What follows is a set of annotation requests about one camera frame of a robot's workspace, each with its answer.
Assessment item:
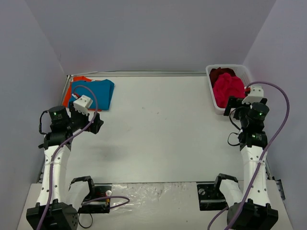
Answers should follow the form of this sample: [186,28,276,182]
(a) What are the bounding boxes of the white plastic basket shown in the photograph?
[206,64,253,115]

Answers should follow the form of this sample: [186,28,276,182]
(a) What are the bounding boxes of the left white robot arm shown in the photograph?
[26,104,104,230]

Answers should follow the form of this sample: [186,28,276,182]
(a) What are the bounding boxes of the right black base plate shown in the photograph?
[197,182,227,211]

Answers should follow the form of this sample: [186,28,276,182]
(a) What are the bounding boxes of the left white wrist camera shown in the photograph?
[73,95,93,115]

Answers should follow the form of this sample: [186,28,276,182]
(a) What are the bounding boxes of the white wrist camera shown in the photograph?
[73,95,93,115]
[242,85,264,105]

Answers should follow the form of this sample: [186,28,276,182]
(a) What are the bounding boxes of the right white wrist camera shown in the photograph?
[242,85,264,105]

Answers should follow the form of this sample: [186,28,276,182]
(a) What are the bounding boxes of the magenta t shirt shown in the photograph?
[213,73,245,108]

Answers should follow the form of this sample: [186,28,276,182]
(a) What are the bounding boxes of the thin black cable loop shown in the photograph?
[78,210,93,229]

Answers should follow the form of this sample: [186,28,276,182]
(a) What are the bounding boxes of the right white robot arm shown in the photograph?
[213,97,279,230]

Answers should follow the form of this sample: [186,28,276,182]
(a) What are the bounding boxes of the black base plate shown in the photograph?
[197,182,227,211]
[77,184,112,214]

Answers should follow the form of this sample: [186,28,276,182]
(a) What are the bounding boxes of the blue folded t shirt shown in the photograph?
[69,80,115,111]

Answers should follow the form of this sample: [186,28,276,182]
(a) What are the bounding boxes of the dark red t shirt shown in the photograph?
[209,68,236,83]

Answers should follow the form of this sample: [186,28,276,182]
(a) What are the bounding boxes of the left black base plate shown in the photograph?
[77,184,112,214]

